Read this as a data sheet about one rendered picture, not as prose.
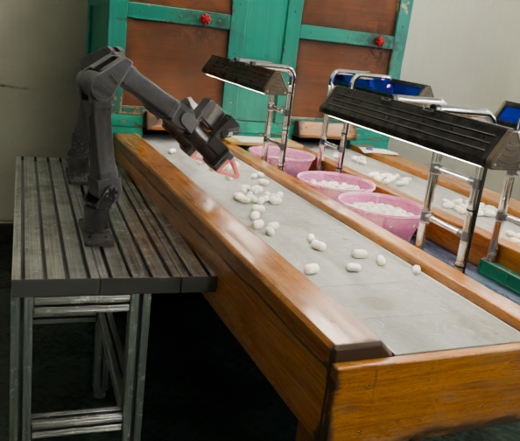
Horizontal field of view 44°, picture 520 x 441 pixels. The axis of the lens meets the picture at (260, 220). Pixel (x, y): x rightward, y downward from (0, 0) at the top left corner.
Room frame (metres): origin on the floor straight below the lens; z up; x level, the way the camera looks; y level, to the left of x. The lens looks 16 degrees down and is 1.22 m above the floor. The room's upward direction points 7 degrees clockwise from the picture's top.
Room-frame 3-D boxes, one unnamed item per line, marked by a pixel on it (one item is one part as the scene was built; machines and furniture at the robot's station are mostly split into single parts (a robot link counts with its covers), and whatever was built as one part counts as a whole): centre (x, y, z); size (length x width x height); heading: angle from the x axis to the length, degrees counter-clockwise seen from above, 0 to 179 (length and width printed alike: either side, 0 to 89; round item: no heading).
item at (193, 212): (1.76, 0.19, 0.67); 1.81 x 0.12 x 0.19; 25
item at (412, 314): (1.84, 0.00, 0.73); 1.81 x 0.30 x 0.02; 25
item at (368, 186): (2.14, -0.24, 0.72); 0.27 x 0.27 x 0.10
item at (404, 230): (1.88, -0.36, 0.72); 0.27 x 0.27 x 0.10
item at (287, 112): (2.29, 0.05, 0.90); 0.20 x 0.19 x 0.45; 25
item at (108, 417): (1.84, 0.58, 0.32); 1.20 x 0.29 x 0.63; 21
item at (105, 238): (1.58, 0.42, 0.71); 0.20 x 0.07 x 0.08; 21
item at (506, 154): (1.38, -0.28, 1.08); 0.62 x 0.08 x 0.07; 25
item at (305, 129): (2.92, -0.25, 0.83); 0.30 x 0.06 x 0.07; 115
